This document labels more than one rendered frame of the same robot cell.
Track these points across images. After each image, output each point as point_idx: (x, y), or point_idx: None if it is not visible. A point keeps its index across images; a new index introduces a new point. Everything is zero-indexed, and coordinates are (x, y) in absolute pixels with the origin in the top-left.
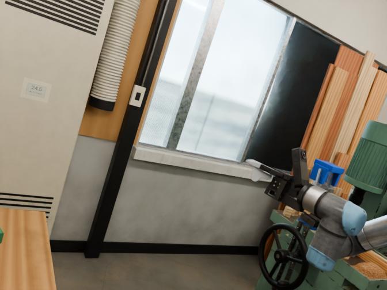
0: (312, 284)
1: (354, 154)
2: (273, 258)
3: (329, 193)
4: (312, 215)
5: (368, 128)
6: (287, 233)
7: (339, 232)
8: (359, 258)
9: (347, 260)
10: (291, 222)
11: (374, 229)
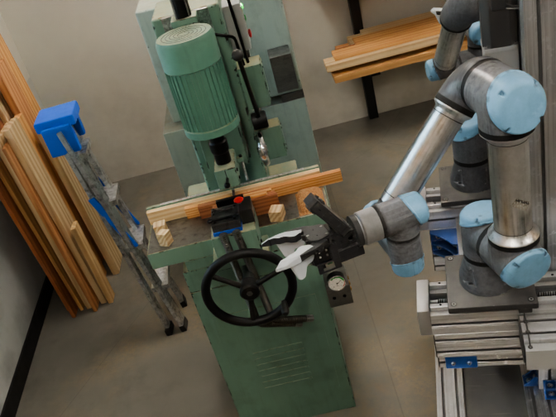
0: None
1: (180, 101)
2: None
3: (381, 209)
4: (215, 213)
5: (175, 58)
6: (197, 259)
7: (418, 230)
8: (279, 198)
9: (287, 214)
10: (190, 244)
11: (409, 192)
